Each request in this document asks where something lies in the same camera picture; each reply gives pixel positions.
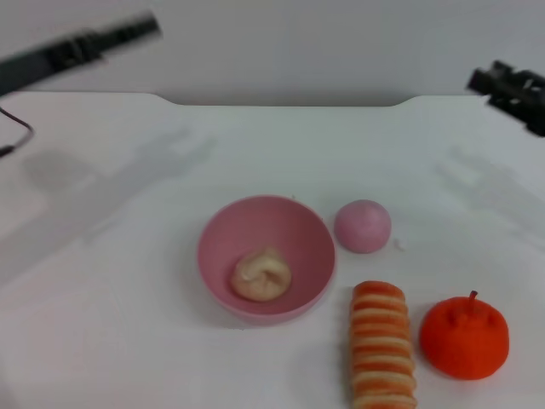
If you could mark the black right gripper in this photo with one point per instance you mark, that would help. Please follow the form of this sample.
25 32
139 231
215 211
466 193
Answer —
528 100

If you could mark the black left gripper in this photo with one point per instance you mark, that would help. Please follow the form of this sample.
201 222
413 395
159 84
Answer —
47 59

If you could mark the pink bowl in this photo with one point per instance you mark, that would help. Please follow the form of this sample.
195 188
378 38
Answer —
264 255

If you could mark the beige egg yolk pastry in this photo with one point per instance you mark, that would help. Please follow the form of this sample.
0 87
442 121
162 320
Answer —
262 274

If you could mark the pink round bun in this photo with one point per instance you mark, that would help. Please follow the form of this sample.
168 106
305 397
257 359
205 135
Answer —
362 226

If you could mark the orange tangerine shaped bread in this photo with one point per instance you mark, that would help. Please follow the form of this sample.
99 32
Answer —
464 341

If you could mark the orange striped bread roll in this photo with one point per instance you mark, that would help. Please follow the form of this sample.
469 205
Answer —
381 349

